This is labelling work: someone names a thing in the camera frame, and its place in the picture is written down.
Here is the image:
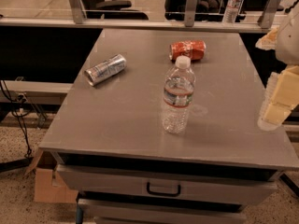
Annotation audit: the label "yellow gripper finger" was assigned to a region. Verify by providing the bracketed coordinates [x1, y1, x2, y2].
[265, 65, 299, 110]
[257, 101, 291, 131]

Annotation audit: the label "red coke can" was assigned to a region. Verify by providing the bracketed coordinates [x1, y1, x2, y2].
[169, 40, 206, 61]

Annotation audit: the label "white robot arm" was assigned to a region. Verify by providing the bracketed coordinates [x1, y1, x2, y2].
[255, 5, 299, 131]

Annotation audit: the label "silver blue energy drink can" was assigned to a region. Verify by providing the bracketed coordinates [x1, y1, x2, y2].
[84, 54, 126, 86]

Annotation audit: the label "metal glass railing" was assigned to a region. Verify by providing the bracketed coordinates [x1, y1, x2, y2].
[0, 0, 299, 34]

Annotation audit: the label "clear plastic water bottle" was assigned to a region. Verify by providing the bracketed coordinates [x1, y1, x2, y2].
[162, 56, 195, 133]

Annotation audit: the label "background water bottle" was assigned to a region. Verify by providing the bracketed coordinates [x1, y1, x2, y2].
[222, 0, 242, 23]

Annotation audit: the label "grey metal drawer cabinet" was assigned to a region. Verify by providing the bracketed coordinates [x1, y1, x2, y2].
[41, 29, 299, 224]

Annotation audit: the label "lower grey drawer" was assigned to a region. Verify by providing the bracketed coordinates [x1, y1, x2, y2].
[78, 199, 246, 224]

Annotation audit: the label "black office chair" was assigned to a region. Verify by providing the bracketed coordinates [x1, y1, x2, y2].
[81, 0, 148, 20]

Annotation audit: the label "cardboard box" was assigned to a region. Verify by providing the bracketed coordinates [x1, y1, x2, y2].
[25, 148, 78, 203]

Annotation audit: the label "top drawer with black handle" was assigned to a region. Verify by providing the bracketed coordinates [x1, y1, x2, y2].
[57, 164, 277, 205]

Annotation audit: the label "black cables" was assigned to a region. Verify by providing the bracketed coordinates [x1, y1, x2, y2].
[0, 79, 34, 159]

